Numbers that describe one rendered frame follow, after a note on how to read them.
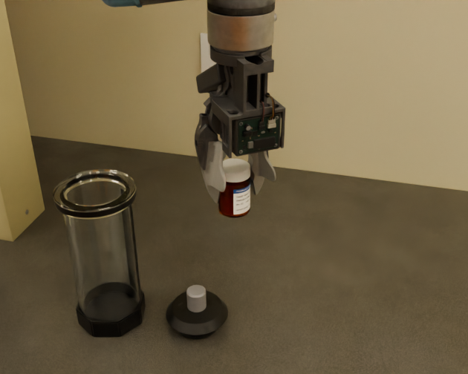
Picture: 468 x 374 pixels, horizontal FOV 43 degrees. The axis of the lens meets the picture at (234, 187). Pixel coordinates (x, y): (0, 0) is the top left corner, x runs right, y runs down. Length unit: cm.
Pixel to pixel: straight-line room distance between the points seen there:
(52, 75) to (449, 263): 96
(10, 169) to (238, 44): 57
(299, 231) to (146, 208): 30
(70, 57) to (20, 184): 40
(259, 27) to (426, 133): 69
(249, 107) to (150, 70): 69
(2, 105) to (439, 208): 83
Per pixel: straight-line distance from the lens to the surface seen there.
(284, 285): 98
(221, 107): 69
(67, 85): 146
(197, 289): 87
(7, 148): 109
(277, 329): 91
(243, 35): 66
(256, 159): 78
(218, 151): 74
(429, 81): 124
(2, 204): 111
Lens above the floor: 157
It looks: 31 degrees down
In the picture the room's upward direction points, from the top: straight up
